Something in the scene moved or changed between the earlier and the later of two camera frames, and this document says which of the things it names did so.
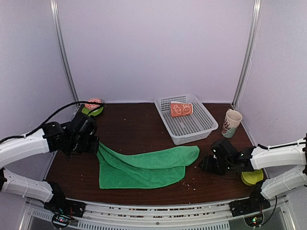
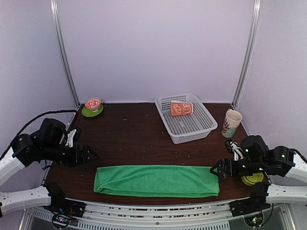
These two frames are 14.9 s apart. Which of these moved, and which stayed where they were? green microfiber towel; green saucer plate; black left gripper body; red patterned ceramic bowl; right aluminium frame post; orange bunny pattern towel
Moved: green microfiber towel; black left gripper body
Stayed: red patterned ceramic bowl; green saucer plate; orange bunny pattern towel; right aluminium frame post
